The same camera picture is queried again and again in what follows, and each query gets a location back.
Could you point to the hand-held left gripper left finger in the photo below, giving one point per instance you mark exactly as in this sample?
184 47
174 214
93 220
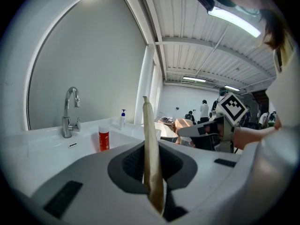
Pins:
93 172

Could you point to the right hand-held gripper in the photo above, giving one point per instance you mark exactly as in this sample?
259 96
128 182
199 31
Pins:
232 107

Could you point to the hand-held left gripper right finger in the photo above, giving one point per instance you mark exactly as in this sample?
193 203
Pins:
206 184

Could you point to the person's right forearm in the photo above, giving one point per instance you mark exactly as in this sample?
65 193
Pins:
253 135

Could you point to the large closed cardboard box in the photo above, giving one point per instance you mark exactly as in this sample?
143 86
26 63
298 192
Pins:
181 123

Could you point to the freestanding bathtub white inside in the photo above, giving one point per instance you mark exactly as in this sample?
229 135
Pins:
164 129

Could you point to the orange tube white cap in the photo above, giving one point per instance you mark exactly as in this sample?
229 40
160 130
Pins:
104 140

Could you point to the white ceramic sink basin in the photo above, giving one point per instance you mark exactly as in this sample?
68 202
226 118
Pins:
47 149

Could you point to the ceiling tube light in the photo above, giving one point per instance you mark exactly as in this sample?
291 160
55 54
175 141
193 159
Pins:
234 20
194 79
232 88

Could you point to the chrome faucet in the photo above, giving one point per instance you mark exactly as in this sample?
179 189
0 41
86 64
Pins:
66 125

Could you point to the white pump bottle blue top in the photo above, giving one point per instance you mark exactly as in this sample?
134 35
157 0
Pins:
122 121

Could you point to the white pillar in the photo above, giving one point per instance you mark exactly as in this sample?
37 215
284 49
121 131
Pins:
144 83

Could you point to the large grey wall panel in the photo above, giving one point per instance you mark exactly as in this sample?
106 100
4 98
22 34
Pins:
93 55

